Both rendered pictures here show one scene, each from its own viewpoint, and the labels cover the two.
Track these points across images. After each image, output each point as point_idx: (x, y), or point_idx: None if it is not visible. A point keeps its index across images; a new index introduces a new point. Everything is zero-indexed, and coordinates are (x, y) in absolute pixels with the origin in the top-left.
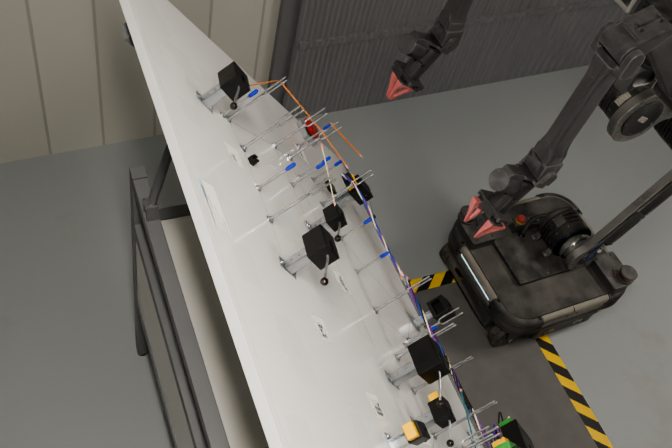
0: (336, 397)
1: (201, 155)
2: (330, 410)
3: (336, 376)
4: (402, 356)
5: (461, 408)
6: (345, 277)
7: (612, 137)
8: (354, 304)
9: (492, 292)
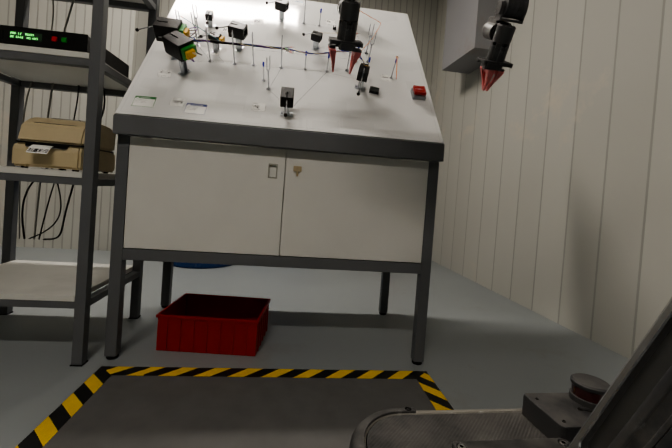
0: (230, 12)
1: (315, 7)
2: (226, 7)
3: (238, 16)
4: (255, 71)
5: (223, 117)
6: (295, 55)
7: None
8: (278, 51)
9: (427, 410)
